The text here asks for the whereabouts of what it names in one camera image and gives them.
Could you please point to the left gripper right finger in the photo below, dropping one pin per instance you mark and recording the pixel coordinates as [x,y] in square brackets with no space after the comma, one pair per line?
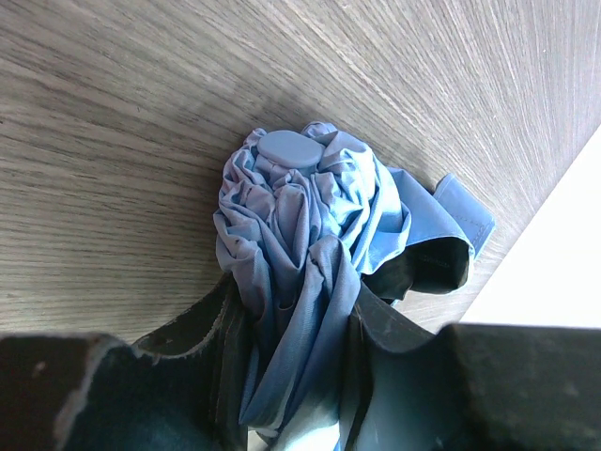
[467,387]

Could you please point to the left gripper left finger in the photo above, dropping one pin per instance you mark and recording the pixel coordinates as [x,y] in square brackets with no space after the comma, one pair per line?
[177,388]

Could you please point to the light blue folding umbrella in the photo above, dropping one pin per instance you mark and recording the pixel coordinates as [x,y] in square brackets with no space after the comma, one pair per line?
[305,220]

